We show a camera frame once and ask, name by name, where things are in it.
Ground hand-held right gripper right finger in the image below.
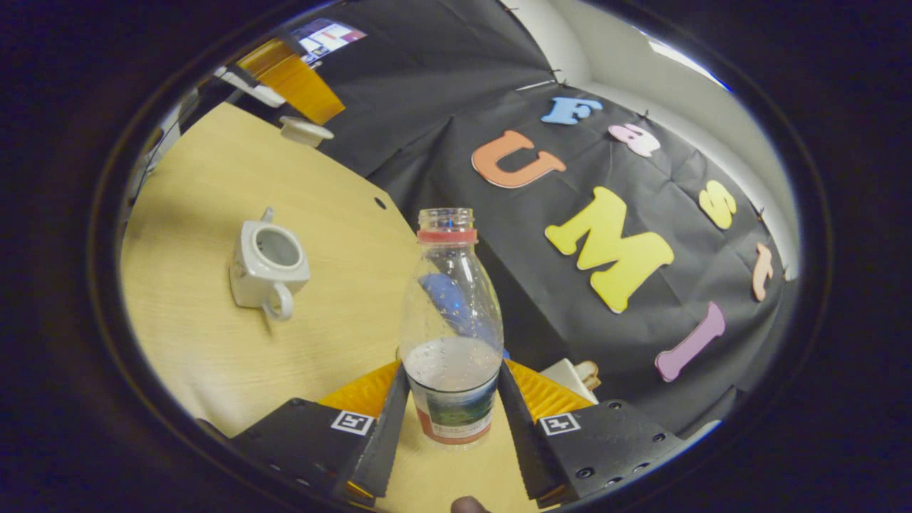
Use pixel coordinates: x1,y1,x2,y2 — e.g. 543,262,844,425
497,360,685,505

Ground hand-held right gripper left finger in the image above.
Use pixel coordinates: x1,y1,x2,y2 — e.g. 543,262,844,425
229,361,411,501

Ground clear plastic water bottle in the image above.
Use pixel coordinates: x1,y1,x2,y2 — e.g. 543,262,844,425
398,207,505,447

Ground white square teacup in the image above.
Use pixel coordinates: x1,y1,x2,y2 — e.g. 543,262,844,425
229,207,311,322

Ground white side shelf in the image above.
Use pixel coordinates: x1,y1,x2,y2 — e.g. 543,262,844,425
214,66,287,109

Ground computer monitor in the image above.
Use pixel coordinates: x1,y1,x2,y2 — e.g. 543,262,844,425
294,19,368,59

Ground white toaster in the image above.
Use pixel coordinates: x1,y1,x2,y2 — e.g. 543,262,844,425
540,358,599,405

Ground ceiling light panel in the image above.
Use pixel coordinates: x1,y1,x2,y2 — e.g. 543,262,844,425
647,39,729,91

